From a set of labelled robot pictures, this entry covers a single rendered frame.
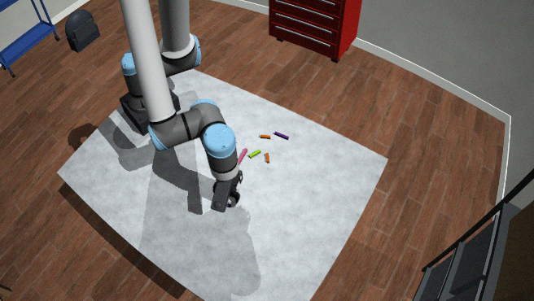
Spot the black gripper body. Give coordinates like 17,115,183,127
214,170,243,197

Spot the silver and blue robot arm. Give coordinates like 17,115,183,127
120,0,239,212

